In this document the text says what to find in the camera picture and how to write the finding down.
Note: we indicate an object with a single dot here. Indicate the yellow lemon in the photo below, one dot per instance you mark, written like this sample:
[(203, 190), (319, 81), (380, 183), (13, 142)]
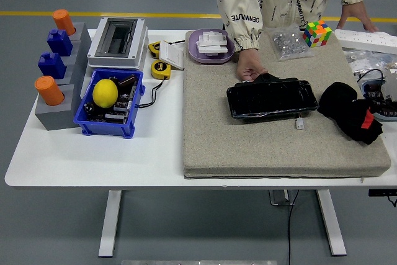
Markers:
[(105, 92)]

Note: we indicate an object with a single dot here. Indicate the white power strip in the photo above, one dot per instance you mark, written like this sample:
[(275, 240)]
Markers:
[(366, 39)]

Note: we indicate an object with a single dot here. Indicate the clear bags of small parts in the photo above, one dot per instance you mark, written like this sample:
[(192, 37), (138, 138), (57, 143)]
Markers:
[(363, 60)]

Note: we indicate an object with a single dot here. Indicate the grey-brown mat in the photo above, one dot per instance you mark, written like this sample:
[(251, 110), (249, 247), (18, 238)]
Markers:
[(217, 141)]

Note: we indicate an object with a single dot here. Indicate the yellow tape measure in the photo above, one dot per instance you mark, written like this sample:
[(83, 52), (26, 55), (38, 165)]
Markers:
[(154, 49), (160, 69)]

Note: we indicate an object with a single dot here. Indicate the person's left hand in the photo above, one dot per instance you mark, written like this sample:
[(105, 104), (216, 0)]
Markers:
[(356, 13)]

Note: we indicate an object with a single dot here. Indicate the stack of white switch parts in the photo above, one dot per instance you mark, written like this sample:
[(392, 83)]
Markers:
[(212, 43)]

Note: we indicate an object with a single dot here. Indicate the black table control box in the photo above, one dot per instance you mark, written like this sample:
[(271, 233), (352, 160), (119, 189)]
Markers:
[(383, 193)]

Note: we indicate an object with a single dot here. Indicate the purple plate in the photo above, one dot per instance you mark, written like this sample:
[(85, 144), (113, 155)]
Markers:
[(195, 54)]

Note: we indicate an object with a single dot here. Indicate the metal bracket under table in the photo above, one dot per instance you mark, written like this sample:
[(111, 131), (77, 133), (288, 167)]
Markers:
[(279, 198)]

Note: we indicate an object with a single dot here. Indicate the orange cylinder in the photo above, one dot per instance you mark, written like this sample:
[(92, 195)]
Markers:
[(49, 89), (63, 21)]

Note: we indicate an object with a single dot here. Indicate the blue tray of electronic parts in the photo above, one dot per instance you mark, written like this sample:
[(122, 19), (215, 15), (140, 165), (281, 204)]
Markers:
[(387, 113)]

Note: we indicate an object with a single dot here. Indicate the pile of dark circuit boards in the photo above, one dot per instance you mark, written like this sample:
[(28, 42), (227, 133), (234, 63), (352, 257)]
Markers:
[(119, 108)]

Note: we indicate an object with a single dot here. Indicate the clear bag of metal nuts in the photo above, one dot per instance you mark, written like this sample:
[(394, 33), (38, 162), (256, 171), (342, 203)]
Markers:
[(290, 44)]

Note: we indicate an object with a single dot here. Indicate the person's right forearm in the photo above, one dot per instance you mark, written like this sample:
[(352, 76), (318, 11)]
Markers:
[(244, 23)]

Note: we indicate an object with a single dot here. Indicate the grey electrical distribution box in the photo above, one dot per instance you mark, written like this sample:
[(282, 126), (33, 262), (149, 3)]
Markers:
[(117, 40)]

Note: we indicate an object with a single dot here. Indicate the black round capacitor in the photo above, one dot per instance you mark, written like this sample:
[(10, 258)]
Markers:
[(90, 107)]

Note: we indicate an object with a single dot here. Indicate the person's right hand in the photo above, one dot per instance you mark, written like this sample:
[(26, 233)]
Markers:
[(247, 64)]

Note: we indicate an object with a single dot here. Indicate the white table leg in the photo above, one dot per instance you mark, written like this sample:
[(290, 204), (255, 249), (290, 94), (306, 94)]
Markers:
[(110, 224), (332, 224)]

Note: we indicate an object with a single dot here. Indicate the small white connector plug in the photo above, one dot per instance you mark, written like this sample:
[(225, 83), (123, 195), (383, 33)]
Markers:
[(299, 124)]

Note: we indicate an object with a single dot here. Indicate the colourful puzzle cube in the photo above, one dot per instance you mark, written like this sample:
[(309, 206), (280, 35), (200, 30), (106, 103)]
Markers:
[(317, 33)]

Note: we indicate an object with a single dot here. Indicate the black glossy display panel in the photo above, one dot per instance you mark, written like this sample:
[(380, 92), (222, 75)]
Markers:
[(270, 99)]

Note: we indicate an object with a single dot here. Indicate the black rag with red label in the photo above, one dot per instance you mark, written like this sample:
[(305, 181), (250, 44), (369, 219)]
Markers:
[(338, 97)]

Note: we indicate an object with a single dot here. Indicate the grey stepped block holder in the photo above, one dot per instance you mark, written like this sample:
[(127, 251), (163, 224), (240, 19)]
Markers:
[(56, 119)]

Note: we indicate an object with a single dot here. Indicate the white wall switch panel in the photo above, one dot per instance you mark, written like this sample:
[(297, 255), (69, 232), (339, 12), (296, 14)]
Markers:
[(172, 55)]

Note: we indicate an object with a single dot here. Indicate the blue notched block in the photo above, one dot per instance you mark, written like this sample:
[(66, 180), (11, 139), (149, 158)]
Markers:
[(51, 65), (59, 42)]

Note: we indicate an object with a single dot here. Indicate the brown cylindrical capacitor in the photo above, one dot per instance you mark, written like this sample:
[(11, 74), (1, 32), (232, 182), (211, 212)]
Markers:
[(127, 80)]

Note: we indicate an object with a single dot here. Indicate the blue plastic bin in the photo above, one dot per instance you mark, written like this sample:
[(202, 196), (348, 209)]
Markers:
[(105, 127)]

